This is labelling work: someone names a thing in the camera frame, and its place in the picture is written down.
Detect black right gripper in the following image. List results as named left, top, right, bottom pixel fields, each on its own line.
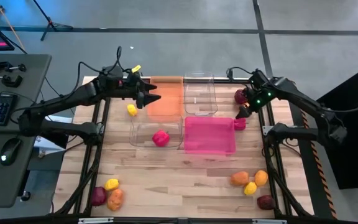
left=235, top=70, right=277, bottom=120

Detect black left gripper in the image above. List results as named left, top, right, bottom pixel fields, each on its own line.
left=120, top=77, right=162, bottom=109

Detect dark red produce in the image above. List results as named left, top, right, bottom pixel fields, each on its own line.
left=91, top=186, right=108, bottom=207
left=257, top=195, right=276, bottom=211
left=234, top=88, right=249, bottom=105

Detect red bell pepper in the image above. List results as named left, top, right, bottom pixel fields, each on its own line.
left=152, top=129, right=171, bottom=147
left=233, top=118, right=247, bottom=131

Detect yellow lemon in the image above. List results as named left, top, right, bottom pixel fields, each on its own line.
left=104, top=178, right=120, bottom=192
left=126, top=103, right=138, bottom=118
left=243, top=181, right=258, bottom=197

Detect orange fruit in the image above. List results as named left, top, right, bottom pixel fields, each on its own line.
left=230, top=170, right=250, bottom=187
left=106, top=189, right=125, bottom=212
left=254, top=169, right=269, bottom=187

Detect orange translucent plastic bin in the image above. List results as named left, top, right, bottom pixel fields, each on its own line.
left=146, top=75, right=185, bottom=121

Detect clear plastic bin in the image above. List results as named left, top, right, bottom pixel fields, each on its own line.
left=129, top=113, right=184, bottom=149
left=183, top=71, right=219, bottom=116

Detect pink translucent plastic bin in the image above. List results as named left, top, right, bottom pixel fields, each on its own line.
left=183, top=116, right=237, bottom=156

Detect orange black hazard tape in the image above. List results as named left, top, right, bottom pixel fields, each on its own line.
left=300, top=110, right=338, bottom=220

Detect black floor mat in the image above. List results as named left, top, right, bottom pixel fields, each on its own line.
left=316, top=60, right=358, bottom=190

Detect white papers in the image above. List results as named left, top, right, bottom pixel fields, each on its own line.
left=33, top=114, right=74, bottom=157

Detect black tripod stand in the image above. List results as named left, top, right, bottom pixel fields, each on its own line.
left=32, top=0, right=74, bottom=42

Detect black clamp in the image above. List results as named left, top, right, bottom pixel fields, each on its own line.
left=0, top=71, right=24, bottom=89
left=0, top=60, right=27, bottom=75

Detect black computer mouse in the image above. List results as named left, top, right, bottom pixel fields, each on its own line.
left=0, top=137, right=23, bottom=167

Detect dark grey desk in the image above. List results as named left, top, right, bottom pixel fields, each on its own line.
left=0, top=54, right=53, bottom=208

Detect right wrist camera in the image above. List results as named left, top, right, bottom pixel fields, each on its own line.
left=253, top=88, right=275, bottom=106

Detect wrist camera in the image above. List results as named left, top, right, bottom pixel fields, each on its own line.
left=253, top=88, right=275, bottom=106
left=126, top=70, right=144, bottom=86

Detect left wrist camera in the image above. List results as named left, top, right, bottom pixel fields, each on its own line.
left=126, top=70, right=144, bottom=86

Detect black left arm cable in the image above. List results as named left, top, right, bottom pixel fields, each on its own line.
left=35, top=45, right=124, bottom=103

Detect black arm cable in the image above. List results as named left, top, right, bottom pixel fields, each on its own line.
left=226, top=66, right=358, bottom=114
left=35, top=45, right=124, bottom=103

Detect black aluminium table frame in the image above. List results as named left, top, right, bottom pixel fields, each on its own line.
left=50, top=76, right=314, bottom=224

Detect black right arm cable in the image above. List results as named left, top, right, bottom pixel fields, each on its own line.
left=226, top=66, right=358, bottom=114

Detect silver metal bracket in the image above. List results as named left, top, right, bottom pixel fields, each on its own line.
left=252, top=218, right=288, bottom=224
left=78, top=217, right=115, bottom=224

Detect yellow rope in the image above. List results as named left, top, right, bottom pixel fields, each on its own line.
left=0, top=0, right=27, bottom=52

